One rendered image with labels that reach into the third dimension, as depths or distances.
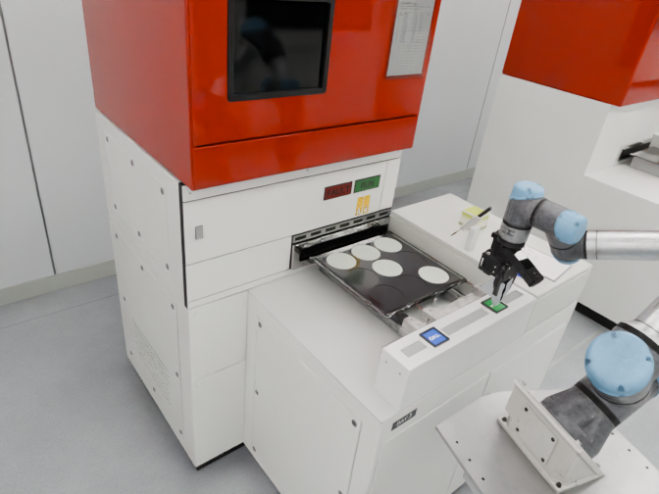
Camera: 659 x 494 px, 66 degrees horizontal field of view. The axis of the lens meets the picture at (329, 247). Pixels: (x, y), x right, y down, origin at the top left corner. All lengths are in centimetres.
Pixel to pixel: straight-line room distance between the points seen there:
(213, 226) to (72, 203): 159
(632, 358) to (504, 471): 39
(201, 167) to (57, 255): 188
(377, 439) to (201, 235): 71
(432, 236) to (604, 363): 84
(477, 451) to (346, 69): 103
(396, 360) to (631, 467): 60
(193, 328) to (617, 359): 113
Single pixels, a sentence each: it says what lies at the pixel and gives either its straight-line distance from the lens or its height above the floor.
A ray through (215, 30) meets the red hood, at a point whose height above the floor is 160.
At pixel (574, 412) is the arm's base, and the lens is 126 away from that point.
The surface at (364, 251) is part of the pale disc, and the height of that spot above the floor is 90.
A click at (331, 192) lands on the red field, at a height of 110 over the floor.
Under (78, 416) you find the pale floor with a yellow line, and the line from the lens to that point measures 246.
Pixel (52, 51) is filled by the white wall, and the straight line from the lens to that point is 273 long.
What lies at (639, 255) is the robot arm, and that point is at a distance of 142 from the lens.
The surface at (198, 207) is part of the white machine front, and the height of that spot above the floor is 115.
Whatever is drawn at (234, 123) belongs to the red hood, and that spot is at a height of 139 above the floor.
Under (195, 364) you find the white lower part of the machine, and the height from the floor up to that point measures 59.
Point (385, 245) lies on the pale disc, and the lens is 180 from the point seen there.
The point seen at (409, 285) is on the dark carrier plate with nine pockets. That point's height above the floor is 90.
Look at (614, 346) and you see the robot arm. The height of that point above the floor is 118.
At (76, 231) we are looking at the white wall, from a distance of 304.
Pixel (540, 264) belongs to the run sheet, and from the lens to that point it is 179.
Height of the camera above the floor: 179
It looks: 31 degrees down
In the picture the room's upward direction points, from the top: 7 degrees clockwise
